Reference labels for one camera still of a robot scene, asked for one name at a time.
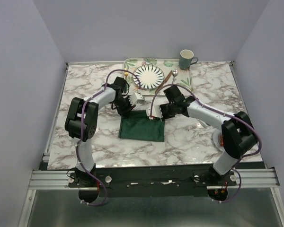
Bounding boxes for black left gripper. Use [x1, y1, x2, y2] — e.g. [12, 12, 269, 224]
[111, 96, 135, 118]

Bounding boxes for dark green cloth napkin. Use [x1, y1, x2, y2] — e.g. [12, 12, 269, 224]
[118, 110, 165, 142]

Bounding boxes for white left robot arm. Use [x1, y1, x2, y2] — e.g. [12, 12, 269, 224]
[65, 77, 135, 187]

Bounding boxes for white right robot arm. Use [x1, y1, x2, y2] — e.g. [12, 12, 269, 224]
[159, 85, 262, 185]

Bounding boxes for leaf-patterned serving tray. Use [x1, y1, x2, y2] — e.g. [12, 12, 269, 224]
[123, 58, 193, 96]

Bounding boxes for striped white round plate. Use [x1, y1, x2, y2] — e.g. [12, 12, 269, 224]
[133, 65, 165, 90]

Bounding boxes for silver spoon on tray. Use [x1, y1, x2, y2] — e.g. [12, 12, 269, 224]
[172, 70, 178, 84]

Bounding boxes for white saucer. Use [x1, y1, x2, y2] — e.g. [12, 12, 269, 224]
[213, 130, 224, 151]

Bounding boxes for green ceramic mug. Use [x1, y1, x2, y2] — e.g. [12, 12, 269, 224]
[178, 49, 199, 70]

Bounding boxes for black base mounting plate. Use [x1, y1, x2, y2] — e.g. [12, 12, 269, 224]
[29, 164, 239, 202]

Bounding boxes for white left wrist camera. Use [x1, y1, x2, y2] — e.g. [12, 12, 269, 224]
[129, 92, 145, 105]

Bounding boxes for gold fork green handle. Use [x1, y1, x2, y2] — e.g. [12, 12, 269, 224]
[124, 68, 129, 79]

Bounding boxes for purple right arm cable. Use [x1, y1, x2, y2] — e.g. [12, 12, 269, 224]
[149, 84, 263, 204]

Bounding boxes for aluminium frame rail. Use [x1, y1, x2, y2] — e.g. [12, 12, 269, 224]
[28, 169, 280, 190]

